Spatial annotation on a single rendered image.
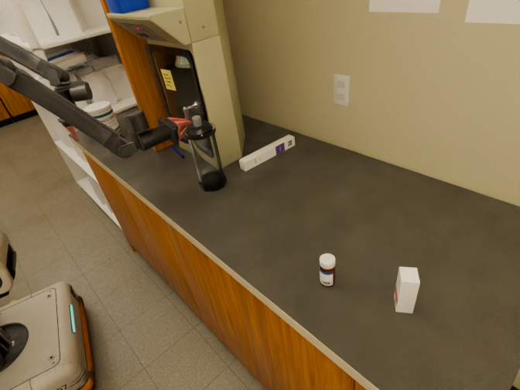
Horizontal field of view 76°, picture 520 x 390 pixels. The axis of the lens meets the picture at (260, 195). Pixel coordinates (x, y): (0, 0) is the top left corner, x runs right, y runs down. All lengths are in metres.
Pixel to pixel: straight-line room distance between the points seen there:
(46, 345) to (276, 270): 1.33
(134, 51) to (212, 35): 0.39
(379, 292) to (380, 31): 0.78
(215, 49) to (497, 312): 1.07
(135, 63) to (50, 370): 1.35
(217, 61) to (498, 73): 0.82
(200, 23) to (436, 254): 0.96
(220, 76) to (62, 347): 1.40
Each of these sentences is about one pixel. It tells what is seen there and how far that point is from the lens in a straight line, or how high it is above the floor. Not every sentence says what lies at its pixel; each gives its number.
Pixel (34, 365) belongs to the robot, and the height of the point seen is 0.28.
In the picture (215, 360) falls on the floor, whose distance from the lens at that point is 1.88.
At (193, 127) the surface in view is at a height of 1.18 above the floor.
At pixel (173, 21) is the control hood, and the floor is 1.48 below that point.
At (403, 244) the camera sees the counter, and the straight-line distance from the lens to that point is 0.98.
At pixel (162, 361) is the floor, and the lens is 1.97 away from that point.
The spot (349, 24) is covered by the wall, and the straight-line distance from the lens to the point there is 1.26.
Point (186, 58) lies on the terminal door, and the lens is 1.20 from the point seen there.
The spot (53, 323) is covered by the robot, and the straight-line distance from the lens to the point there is 2.03.
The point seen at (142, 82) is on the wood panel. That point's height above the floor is 1.25.
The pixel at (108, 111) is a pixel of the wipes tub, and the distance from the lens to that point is 1.89.
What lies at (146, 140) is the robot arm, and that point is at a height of 1.16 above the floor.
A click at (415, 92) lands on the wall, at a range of 1.20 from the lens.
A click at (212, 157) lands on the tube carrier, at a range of 1.16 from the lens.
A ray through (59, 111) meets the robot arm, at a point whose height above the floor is 1.31.
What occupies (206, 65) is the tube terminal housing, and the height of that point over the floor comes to 1.33.
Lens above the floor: 1.63
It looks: 36 degrees down
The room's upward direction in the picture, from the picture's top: 9 degrees counter-clockwise
